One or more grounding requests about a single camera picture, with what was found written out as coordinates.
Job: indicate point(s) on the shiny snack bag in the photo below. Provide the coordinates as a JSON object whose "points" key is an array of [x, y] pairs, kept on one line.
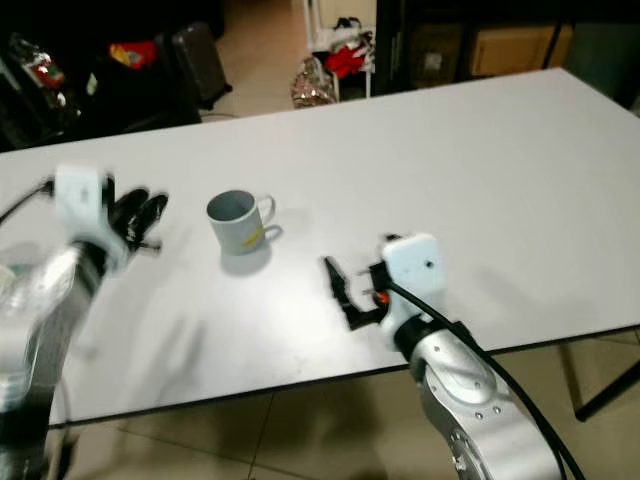
{"points": [[38, 65]]}

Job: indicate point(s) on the patterned bag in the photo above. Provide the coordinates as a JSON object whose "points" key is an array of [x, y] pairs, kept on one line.
{"points": [[314, 86]]}

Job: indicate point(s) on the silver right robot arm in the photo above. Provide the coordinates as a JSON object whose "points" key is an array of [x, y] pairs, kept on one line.
{"points": [[480, 400]]}

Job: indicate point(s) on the black suitcase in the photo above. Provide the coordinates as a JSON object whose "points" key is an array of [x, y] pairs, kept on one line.
{"points": [[200, 62]]}

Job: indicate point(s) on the red cloth item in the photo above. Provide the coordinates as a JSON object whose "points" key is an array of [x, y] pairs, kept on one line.
{"points": [[345, 62]]}

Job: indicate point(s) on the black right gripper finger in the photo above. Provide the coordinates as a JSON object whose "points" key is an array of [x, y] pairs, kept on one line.
{"points": [[386, 243], [338, 282]]}

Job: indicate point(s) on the brown wooden cabinet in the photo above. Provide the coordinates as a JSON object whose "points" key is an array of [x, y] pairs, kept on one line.
{"points": [[520, 50]]}

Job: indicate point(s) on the dark box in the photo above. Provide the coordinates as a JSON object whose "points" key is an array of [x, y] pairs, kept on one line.
{"points": [[435, 56]]}

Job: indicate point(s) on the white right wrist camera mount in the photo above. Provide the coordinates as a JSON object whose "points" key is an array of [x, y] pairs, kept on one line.
{"points": [[415, 270]]}

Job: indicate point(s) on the red yellow packet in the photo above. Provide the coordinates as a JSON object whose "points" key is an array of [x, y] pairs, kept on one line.
{"points": [[133, 54]]}

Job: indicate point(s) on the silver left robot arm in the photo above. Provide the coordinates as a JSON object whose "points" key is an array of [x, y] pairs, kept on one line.
{"points": [[40, 340]]}

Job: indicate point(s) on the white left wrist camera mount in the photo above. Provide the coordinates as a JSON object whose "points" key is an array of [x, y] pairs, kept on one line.
{"points": [[80, 200]]}

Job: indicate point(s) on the grey mug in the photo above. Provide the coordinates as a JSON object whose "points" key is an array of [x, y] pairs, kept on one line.
{"points": [[235, 222]]}

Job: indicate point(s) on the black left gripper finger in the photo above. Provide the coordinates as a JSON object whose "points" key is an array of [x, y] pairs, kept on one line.
{"points": [[153, 215], [125, 202]]}

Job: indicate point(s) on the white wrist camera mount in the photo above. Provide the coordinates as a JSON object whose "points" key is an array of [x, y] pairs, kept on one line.
{"points": [[80, 200], [415, 270]]}

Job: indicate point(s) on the white rack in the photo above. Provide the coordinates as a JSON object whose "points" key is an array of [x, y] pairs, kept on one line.
{"points": [[313, 25]]}

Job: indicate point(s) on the black table leg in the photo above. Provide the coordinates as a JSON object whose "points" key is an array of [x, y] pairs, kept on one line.
{"points": [[605, 400]]}

